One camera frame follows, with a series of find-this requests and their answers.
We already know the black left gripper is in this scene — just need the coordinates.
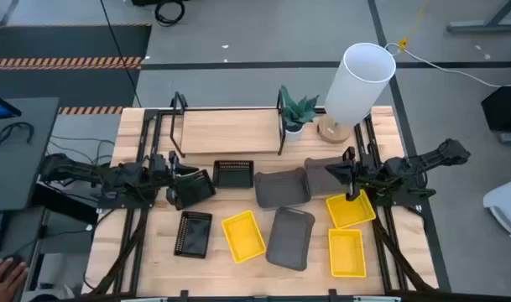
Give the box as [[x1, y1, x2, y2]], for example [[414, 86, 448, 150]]
[[148, 150, 200, 211]]

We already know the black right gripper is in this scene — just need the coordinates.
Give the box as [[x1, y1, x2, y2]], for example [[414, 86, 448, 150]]
[[325, 146, 381, 202]]

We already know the grey plastic basket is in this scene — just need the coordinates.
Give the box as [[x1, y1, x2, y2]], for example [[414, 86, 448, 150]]
[[253, 166, 312, 210], [265, 206, 316, 272], [303, 156, 349, 198]]

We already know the yellow perforated plastic basket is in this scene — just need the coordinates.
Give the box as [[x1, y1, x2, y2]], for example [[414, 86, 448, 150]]
[[221, 210, 268, 264], [327, 227, 368, 279], [325, 189, 378, 230]]

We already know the green plant in white pot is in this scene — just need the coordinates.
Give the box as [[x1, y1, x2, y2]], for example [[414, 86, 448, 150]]
[[279, 84, 321, 143]]

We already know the white lamp with wooden base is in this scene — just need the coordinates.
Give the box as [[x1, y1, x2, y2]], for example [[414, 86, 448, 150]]
[[316, 41, 398, 145]]

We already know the black headset on desk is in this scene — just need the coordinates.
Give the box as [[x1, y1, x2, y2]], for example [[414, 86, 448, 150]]
[[0, 121, 35, 147]]

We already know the grey side desk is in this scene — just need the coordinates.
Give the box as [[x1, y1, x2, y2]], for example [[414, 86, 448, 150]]
[[0, 96, 61, 212]]

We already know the white plastic object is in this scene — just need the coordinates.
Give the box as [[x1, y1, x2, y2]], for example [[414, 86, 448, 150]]
[[482, 175, 511, 242]]

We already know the black mat with hazard stripes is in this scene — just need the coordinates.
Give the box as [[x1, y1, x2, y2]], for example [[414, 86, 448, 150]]
[[0, 23, 153, 116]]

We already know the black box on floor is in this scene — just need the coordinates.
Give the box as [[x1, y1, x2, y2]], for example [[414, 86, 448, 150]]
[[480, 85, 511, 134]]

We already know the grey lower desk top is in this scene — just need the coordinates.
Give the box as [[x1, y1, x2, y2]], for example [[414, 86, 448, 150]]
[[0, 207, 46, 302]]

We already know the black computer mouse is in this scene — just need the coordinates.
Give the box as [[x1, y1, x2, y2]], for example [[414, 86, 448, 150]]
[[1, 253, 28, 272]]

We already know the person's hand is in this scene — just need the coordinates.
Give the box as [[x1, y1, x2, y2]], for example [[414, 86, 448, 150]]
[[0, 257, 29, 302]]

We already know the black aluminium rig frame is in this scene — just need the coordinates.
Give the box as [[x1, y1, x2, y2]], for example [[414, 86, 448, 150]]
[[81, 107, 440, 302]]

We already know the wooden shelf with black frame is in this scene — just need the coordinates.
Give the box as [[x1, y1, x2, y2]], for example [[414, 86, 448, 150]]
[[169, 91, 288, 159]]

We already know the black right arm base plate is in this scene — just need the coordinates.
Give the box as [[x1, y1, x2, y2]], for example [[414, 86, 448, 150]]
[[372, 186, 437, 207]]

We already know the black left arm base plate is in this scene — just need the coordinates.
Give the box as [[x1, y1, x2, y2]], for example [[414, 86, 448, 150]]
[[96, 184, 156, 210]]

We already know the thin floor cable beside table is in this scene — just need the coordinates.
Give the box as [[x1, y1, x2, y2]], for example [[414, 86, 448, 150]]
[[48, 133, 116, 165]]

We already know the long black floor cable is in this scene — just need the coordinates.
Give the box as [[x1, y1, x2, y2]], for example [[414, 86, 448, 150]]
[[98, 0, 143, 108]]

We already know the yellow cord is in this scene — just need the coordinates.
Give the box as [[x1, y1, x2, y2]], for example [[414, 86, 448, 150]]
[[397, 0, 430, 51]]

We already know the coiled black cable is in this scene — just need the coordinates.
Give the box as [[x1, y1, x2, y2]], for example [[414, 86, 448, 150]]
[[154, 0, 186, 28]]

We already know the white lamp cable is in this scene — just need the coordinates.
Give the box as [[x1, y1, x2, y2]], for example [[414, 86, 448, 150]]
[[383, 41, 511, 89]]

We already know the grey metal table frame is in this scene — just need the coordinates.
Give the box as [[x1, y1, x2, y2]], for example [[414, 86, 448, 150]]
[[446, 0, 511, 34]]

